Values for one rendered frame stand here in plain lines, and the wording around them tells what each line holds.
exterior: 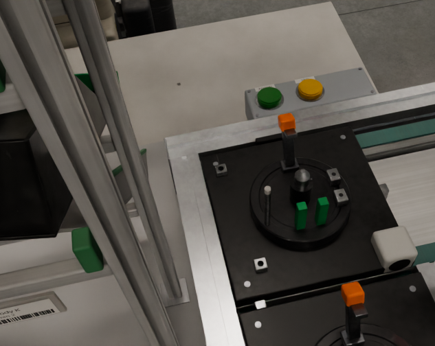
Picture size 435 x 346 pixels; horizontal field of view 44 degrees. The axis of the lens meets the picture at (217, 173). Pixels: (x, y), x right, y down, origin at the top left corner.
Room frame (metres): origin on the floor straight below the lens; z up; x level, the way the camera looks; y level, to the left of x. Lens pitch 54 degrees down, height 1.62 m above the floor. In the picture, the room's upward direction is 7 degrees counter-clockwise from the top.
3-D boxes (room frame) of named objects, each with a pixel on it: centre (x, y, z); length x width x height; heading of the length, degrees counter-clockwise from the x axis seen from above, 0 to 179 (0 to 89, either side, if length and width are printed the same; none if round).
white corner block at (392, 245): (0.31, -0.22, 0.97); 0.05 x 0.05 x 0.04; 6
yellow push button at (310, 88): (0.62, -0.17, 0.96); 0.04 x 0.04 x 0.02
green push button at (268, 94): (0.61, -0.10, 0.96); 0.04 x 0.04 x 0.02
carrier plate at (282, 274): (0.40, -0.11, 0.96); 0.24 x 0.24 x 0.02; 6
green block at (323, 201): (0.35, -0.13, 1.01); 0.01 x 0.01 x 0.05; 6
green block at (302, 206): (0.35, -0.10, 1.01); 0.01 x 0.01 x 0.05; 6
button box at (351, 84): (0.62, -0.17, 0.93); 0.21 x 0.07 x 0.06; 96
